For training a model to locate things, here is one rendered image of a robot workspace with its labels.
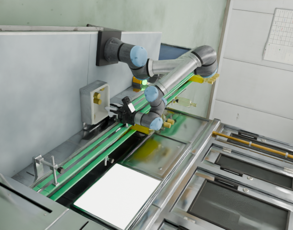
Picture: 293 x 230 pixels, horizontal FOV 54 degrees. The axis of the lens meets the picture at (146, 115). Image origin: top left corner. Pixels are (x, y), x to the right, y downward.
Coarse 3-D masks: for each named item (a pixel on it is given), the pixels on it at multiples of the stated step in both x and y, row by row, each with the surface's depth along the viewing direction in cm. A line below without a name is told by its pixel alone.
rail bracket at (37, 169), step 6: (36, 156) 136; (36, 162) 137; (42, 162) 135; (48, 162) 135; (30, 168) 144; (36, 168) 138; (42, 168) 141; (54, 168) 132; (60, 168) 131; (36, 174) 140; (54, 174) 135; (54, 180) 137
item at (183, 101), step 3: (177, 96) 263; (180, 99) 259; (183, 99) 259; (186, 99) 259; (189, 99) 259; (171, 102) 265; (174, 102) 263; (180, 102) 259; (183, 102) 258; (186, 102) 256; (189, 102) 256; (183, 105) 260; (186, 105) 258; (189, 105) 257; (192, 105) 256; (195, 105) 255
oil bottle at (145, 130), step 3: (132, 126) 199; (135, 126) 198; (138, 126) 197; (141, 126) 195; (135, 129) 199; (138, 129) 198; (141, 129) 196; (144, 129) 195; (147, 129) 194; (150, 129) 193; (144, 132) 196; (147, 132) 195; (150, 132) 194
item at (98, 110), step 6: (96, 90) 167; (108, 90) 178; (102, 96) 182; (108, 96) 180; (102, 102) 184; (108, 102) 182; (96, 108) 184; (102, 108) 186; (96, 114) 184; (102, 114) 185; (96, 120) 177
